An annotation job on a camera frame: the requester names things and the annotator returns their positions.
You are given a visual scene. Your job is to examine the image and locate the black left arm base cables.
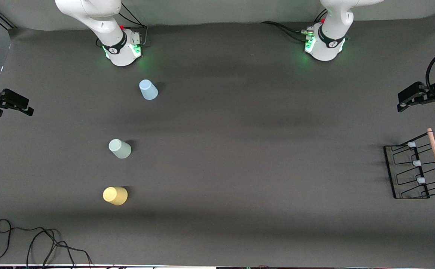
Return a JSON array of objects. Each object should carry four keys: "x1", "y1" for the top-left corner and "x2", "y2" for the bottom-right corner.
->
[{"x1": 260, "y1": 21, "x2": 313, "y2": 42}]

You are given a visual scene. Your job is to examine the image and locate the pale green plastic cup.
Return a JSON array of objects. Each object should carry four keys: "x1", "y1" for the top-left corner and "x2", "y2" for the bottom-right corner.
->
[{"x1": 108, "y1": 139, "x2": 132, "y2": 159}]

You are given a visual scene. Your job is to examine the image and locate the black arm base cables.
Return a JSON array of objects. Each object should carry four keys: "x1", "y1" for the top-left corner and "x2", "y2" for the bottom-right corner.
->
[
  {"x1": 97, "y1": 2, "x2": 148, "y2": 48},
  {"x1": 260, "y1": 21, "x2": 313, "y2": 42}
]

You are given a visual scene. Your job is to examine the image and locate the yellow plastic cup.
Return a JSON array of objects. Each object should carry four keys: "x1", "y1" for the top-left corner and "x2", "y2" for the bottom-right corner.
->
[{"x1": 102, "y1": 186, "x2": 128, "y2": 206}]

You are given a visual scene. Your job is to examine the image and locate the thin black loose cable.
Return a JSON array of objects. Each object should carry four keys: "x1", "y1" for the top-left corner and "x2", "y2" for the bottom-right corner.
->
[{"x1": 0, "y1": 219, "x2": 92, "y2": 268}]

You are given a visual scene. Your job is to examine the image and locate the dark grey table mat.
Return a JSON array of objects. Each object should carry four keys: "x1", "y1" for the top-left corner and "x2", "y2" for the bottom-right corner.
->
[{"x1": 0, "y1": 13, "x2": 435, "y2": 268}]

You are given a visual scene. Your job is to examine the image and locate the light blue plastic cup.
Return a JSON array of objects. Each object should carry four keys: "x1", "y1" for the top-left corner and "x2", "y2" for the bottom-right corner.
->
[{"x1": 139, "y1": 79, "x2": 159, "y2": 101}]

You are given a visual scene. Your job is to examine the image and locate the black right arm base cables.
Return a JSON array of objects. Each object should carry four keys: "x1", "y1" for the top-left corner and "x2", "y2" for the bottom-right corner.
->
[{"x1": 97, "y1": 2, "x2": 148, "y2": 48}]

